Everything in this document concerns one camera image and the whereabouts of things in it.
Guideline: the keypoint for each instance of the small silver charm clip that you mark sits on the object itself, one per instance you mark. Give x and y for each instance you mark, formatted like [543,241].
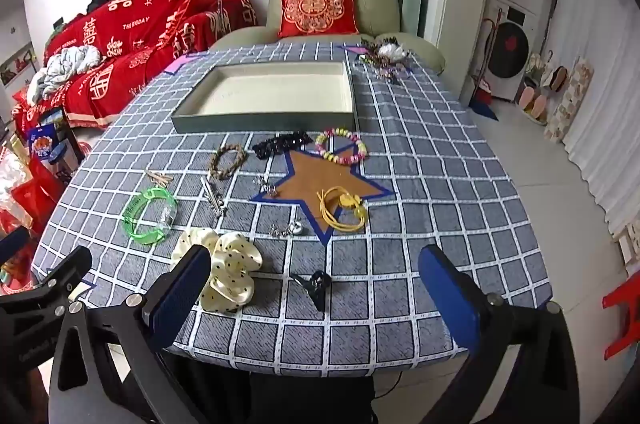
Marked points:
[265,187]

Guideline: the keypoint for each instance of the red printed sofa blanket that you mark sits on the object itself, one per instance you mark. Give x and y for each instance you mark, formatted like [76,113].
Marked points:
[150,19]

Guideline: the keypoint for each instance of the grey white crumpled cloth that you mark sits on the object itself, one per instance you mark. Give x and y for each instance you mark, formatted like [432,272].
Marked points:
[65,67]

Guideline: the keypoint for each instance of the brown star mark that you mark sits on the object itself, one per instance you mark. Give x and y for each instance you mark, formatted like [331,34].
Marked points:
[310,184]

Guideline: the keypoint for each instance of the pink star mark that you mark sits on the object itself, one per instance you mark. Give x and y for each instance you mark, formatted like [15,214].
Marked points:
[176,65]

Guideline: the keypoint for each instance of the silver hair clip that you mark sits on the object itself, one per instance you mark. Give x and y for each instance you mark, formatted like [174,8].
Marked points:
[212,196]

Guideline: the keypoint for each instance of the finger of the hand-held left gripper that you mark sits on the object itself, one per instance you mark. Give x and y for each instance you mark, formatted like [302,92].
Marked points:
[14,241]
[67,271]

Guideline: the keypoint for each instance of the white washing machine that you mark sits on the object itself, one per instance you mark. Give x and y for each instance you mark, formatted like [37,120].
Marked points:
[510,44]

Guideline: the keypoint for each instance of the patterned flat box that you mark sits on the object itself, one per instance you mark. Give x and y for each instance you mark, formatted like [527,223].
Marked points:
[570,99]

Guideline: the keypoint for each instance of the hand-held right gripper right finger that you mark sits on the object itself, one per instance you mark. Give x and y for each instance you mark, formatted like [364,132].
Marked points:
[450,299]

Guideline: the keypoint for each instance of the pile of red packages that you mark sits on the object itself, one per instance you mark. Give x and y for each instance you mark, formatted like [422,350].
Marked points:
[30,199]

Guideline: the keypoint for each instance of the blue checked tablecloth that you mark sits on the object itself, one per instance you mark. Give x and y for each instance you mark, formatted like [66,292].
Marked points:
[425,204]

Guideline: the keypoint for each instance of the beige hair clip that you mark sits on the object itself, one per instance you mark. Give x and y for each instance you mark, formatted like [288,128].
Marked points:
[160,177]

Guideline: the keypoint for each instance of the grey-green shallow tray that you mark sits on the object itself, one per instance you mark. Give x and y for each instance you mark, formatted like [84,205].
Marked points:
[280,92]

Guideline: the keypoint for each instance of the black claw clip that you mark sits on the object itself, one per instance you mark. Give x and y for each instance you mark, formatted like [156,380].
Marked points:
[315,284]

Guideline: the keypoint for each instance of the white curtain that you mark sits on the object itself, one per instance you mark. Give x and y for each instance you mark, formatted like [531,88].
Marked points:
[595,104]

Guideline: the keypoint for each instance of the red plastic stool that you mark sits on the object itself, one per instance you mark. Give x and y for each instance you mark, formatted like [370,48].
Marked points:
[625,309]

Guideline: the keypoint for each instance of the purple star marker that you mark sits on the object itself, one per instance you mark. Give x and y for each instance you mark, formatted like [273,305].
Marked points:
[350,49]

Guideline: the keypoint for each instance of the black beaded hair clip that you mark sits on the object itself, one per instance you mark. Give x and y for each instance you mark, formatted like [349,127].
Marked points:
[280,143]

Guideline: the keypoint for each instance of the black hat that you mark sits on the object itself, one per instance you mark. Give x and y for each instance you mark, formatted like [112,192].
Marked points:
[97,0]

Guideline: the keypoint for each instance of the rack of slippers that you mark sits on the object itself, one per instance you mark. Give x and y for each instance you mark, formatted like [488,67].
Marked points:
[537,97]

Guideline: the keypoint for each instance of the pile of mixed hair accessories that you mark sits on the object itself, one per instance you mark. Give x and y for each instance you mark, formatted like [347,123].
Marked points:
[387,53]

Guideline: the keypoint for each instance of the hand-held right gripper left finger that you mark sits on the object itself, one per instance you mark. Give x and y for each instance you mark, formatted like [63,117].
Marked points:
[180,291]

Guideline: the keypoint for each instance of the green plastic bangle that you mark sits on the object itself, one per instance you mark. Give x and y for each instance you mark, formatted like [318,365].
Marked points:
[150,193]

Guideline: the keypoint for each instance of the red broom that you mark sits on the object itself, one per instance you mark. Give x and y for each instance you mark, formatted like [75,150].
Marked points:
[482,92]

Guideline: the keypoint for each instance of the blue printed box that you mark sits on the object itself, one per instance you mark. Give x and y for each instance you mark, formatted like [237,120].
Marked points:
[47,147]

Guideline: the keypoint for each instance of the red embroidered cushion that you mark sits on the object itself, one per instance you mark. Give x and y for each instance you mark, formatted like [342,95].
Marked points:
[317,7]

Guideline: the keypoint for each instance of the cream polka dot scrunchie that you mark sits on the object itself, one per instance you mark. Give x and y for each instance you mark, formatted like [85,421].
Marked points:
[235,254]

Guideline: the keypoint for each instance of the framed wall picture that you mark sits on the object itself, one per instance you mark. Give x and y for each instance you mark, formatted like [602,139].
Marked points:
[15,65]

